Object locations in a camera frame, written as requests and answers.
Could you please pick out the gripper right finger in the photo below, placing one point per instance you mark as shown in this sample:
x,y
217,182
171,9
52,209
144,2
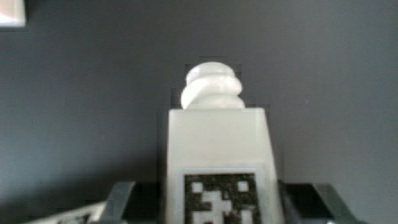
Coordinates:
x,y
343,216

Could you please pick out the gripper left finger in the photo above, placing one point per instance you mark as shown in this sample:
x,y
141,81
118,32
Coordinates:
x,y
102,213

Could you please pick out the white leg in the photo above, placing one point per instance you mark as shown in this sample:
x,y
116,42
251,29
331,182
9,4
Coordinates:
x,y
221,190

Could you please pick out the white U-shaped fence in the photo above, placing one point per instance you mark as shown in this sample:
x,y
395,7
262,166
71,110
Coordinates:
x,y
13,15

